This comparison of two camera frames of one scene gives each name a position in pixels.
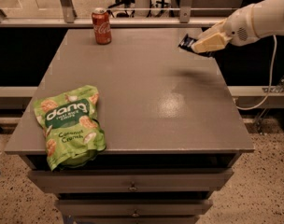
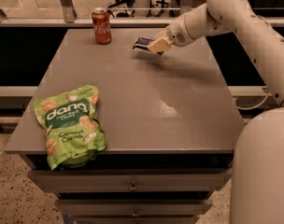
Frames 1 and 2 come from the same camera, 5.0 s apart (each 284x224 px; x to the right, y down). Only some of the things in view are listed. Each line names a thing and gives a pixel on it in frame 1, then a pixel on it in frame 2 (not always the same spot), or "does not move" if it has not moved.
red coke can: [102, 25] does not move
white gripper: [240, 27] to [176, 34]
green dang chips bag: [68, 118] does not move
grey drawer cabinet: [174, 134] does not move
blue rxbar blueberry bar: [187, 43] to [145, 43]
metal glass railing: [131, 6] does not move
